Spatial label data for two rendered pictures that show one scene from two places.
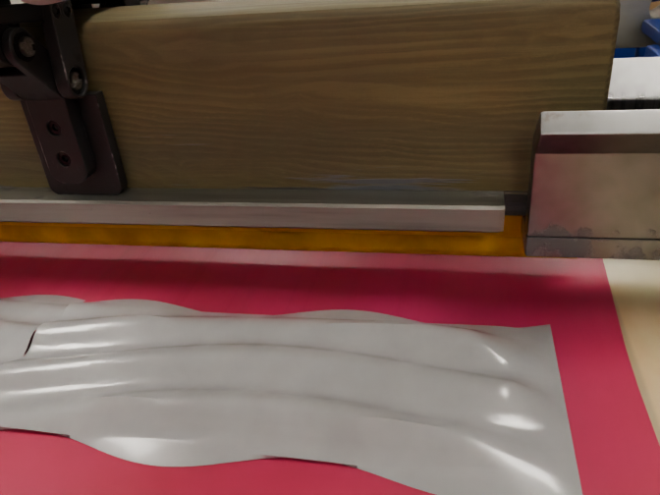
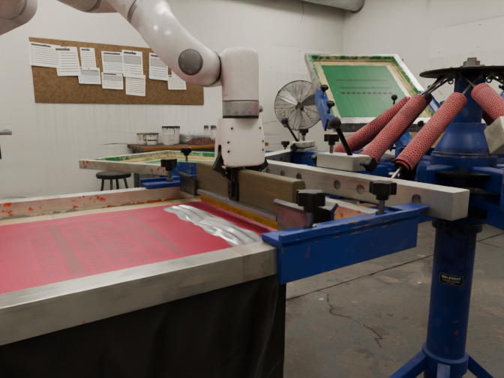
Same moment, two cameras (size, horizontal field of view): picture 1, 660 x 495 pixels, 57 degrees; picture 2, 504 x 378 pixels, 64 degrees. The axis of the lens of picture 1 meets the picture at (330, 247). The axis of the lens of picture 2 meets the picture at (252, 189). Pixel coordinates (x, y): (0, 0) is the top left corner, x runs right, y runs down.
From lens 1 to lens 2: 0.61 m
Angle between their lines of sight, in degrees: 45
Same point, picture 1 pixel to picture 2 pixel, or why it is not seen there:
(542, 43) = (284, 188)
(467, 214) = (271, 216)
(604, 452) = not seen: hidden behind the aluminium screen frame
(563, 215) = (280, 219)
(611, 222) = (286, 223)
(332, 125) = (262, 196)
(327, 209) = (256, 211)
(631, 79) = not seen: hidden behind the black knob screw
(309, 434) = (224, 235)
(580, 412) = not seen: hidden behind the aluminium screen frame
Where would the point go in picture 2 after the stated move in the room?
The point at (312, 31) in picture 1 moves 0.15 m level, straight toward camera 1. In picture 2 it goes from (261, 179) to (199, 189)
